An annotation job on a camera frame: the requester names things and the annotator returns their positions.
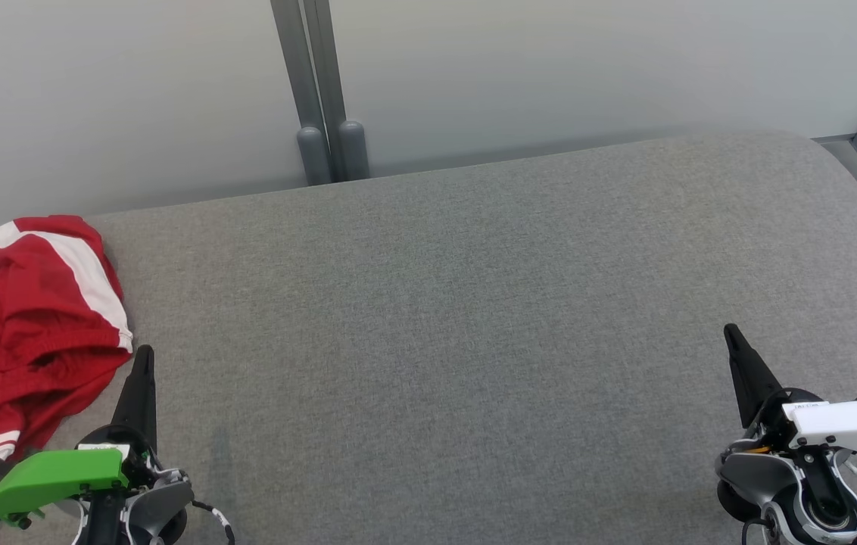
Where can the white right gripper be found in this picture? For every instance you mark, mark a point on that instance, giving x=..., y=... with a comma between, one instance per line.
x=845, y=425

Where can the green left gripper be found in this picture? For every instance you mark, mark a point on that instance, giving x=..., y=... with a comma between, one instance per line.
x=57, y=477

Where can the red shorts with white stripe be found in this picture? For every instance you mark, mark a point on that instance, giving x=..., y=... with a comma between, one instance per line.
x=35, y=303

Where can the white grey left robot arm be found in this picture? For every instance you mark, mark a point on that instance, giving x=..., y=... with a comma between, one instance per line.
x=163, y=499

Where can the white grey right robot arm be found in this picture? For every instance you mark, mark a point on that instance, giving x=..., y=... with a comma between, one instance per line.
x=769, y=477

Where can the grey partition post with foot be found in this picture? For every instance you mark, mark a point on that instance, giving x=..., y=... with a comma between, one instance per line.
x=328, y=76
x=300, y=76

